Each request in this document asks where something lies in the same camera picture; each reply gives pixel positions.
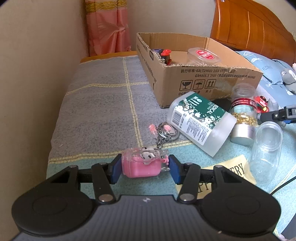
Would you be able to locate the pink keychain jar charm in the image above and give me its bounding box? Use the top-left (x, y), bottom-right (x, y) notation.
top-left (121, 122), bottom-right (180, 178)

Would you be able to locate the red toy train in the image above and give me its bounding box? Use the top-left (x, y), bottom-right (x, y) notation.
top-left (254, 95), bottom-right (269, 113)

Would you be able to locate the blue floral pillow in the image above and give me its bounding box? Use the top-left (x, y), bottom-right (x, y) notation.
top-left (237, 51), bottom-right (295, 108)

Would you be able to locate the grey plush toy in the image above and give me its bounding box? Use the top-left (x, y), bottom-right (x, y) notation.
top-left (281, 68), bottom-right (296, 94)

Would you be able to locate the glass jar with gold beads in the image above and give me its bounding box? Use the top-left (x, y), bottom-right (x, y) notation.
top-left (230, 83), bottom-right (257, 146)

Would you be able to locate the clear plastic cup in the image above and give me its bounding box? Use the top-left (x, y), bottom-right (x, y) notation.
top-left (248, 121), bottom-right (283, 185)

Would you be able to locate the yellow printed card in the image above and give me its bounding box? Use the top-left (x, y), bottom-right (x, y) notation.
top-left (176, 154), bottom-right (258, 200)

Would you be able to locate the frosted green-label bottle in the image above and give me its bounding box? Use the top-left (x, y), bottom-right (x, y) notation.
top-left (167, 91), bottom-right (237, 157)

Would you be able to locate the grey checked bed cover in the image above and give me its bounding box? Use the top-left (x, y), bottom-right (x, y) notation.
top-left (46, 55), bottom-right (296, 235)

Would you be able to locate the orange wooden headboard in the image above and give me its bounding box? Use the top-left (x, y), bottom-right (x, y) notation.
top-left (210, 1), bottom-right (295, 65)

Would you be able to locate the clear container with red label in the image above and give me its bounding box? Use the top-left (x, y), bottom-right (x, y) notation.
top-left (187, 47), bottom-right (221, 66)

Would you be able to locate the open cardboard box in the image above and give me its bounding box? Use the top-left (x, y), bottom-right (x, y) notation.
top-left (136, 33), bottom-right (263, 108)

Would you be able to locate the black blue red toy cube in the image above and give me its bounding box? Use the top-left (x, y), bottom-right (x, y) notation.
top-left (153, 49), bottom-right (171, 65)

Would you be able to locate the pink patterned curtain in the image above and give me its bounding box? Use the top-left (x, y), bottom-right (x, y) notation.
top-left (85, 0), bottom-right (131, 56)

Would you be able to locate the black cable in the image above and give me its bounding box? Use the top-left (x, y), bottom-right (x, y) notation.
top-left (269, 174), bottom-right (296, 195)

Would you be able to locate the wooden bedside frame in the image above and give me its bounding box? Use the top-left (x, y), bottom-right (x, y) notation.
top-left (80, 51), bottom-right (137, 63)

